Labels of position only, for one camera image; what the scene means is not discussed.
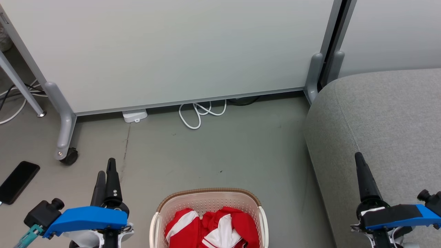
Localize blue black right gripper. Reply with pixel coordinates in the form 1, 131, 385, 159
351, 152, 441, 241

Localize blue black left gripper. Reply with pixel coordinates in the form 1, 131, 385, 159
43, 158, 134, 242

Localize plain red white-striped garment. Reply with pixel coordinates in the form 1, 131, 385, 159
165, 208, 201, 248

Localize red white lettered jersey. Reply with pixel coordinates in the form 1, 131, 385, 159
200, 206, 260, 248

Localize grey fabric sofa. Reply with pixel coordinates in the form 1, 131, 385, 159
304, 68, 441, 248

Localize black caster wheel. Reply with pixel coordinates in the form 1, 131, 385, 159
60, 147, 79, 166

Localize white power adapter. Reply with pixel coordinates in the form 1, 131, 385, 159
122, 109, 148, 123

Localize black smartphone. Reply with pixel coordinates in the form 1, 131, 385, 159
0, 161, 41, 205

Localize beige perforated laundry basket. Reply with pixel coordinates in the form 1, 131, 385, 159
149, 188, 269, 248

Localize grey metal table leg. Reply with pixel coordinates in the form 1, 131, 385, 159
0, 52, 47, 118

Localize wide white partition, grey legs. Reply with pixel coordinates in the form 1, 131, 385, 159
0, 0, 343, 162

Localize narrow white partition, grey leg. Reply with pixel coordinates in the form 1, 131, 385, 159
326, 0, 441, 86

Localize left arm teal-plug black cable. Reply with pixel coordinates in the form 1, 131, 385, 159
14, 224, 44, 248

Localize white looped cable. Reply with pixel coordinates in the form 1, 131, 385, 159
178, 100, 227, 130

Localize white floor cable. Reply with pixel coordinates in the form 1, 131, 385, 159
0, 79, 49, 125

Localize black cable bundle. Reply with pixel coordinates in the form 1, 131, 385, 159
0, 84, 46, 111

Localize black floor cable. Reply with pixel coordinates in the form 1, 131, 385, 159
227, 96, 261, 106

